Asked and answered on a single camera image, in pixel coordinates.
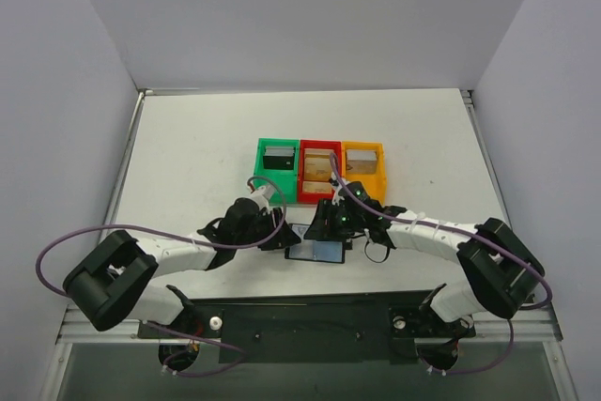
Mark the blue credit card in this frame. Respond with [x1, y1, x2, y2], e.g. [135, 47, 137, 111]
[313, 241, 345, 264]

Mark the black leather card holder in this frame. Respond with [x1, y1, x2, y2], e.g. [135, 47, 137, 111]
[285, 224, 352, 264]

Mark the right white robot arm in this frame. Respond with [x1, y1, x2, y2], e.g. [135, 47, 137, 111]
[304, 182, 545, 323]

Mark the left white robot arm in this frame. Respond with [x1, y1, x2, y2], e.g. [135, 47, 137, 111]
[63, 197, 301, 332]

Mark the black card stack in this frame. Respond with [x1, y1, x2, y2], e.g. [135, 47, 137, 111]
[262, 146, 296, 171]

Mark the red plastic bin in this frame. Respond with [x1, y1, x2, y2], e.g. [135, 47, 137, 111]
[297, 139, 342, 204]

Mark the orange plastic bin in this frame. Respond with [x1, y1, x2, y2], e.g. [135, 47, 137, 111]
[341, 141, 387, 204]

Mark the green plastic bin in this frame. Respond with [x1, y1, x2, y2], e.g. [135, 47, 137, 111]
[254, 138, 300, 204]

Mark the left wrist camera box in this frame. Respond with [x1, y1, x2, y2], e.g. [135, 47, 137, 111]
[249, 184, 276, 209]

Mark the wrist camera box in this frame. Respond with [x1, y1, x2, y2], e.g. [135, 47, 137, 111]
[249, 184, 276, 209]
[330, 176, 347, 206]

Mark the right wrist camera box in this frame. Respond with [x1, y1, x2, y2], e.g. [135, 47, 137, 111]
[330, 176, 347, 206]

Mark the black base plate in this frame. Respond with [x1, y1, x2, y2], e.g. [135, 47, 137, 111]
[138, 291, 475, 364]

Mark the aluminium frame rail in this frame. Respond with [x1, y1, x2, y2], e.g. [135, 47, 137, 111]
[55, 88, 198, 346]

